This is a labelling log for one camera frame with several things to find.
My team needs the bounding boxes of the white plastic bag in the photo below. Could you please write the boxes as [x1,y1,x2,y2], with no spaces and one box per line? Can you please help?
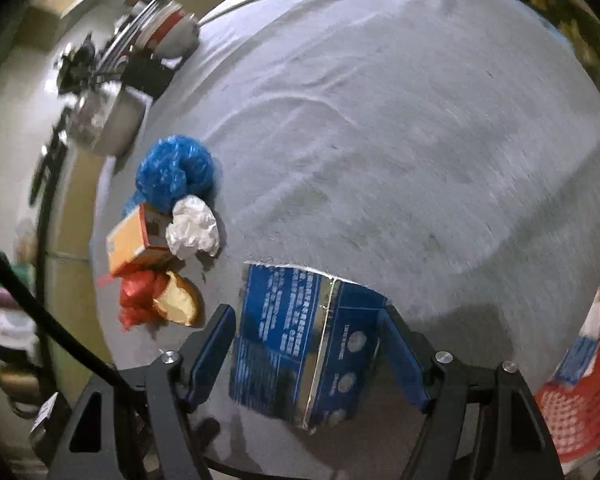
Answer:
[166,196,221,261]

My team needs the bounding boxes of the blue plastic bag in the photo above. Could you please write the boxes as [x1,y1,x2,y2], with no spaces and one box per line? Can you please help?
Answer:
[122,135,216,218]

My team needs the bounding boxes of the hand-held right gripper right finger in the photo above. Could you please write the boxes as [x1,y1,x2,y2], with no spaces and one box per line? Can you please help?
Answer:
[378,304,566,480]

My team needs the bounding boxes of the black wok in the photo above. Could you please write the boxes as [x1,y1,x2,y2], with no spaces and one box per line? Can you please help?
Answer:
[55,35,100,96]

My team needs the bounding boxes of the red plastic basket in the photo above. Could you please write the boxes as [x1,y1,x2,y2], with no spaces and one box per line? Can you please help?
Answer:
[535,225,600,463]

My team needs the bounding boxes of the grey tablecloth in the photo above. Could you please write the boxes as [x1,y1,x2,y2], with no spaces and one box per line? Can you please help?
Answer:
[92,0,600,476]

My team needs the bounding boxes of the gold foil wrapper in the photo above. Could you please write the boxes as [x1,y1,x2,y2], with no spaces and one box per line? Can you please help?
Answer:
[152,271,205,328]

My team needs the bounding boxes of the red and white bowl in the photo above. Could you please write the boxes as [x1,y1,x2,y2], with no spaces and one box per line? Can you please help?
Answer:
[139,2,201,58]

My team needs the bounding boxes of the red plastic bag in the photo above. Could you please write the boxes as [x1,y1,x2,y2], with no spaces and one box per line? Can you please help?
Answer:
[119,270,168,331]

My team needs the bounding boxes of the orange cardboard box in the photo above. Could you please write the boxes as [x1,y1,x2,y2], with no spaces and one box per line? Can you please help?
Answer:
[106,203,177,276]

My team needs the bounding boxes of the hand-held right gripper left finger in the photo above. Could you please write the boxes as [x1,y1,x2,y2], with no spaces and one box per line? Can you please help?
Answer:
[47,304,238,480]

